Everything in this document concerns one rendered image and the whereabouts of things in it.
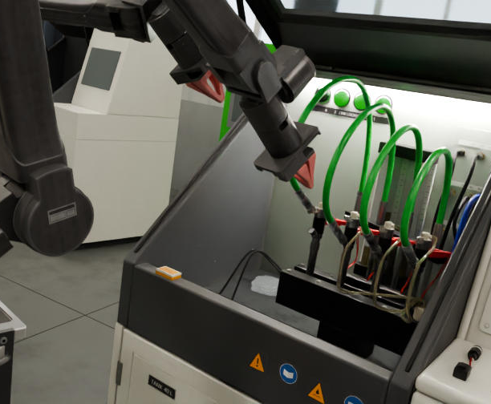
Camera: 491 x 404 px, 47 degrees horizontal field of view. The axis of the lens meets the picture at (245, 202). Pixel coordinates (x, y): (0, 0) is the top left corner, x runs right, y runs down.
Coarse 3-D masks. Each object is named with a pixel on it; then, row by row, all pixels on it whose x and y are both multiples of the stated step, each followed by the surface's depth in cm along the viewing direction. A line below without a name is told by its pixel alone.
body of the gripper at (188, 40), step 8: (176, 40) 101; (184, 40) 101; (192, 40) 102; (168, 48) 103; (176, 48) 102; (184, 48) 102; (192, 48) 102; (176, 56) 103; (184, 56) 102; (192, 56) 103; (200, 56) 103; (184, 64) 104; (192, 64) 103; (200, 64) 102; (176, 72) 106; (184, 72) 105; (192, 72) 105
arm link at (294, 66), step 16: (288, 48) 84; (272, 64) 76; (288, 64) 82; (304, 64) 84; (256, 80) 75; (272, 80) 77; (288, 80) 83; (304, 80) 84; (256, 96) 79; (272, 96) 78
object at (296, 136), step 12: (288, 120) 84; (264, 132) 84; (276, 132) 84; (288, 132) 85; (300, 132) 89; (312, 132) 88; (264, 144) 87; (276, 144) 85; (288, 144) 85; (300, 144) 87; (264, 156) 89; (276, 156) 87; (288, 156) 87; (264, 168) 88; (276, 168) 86
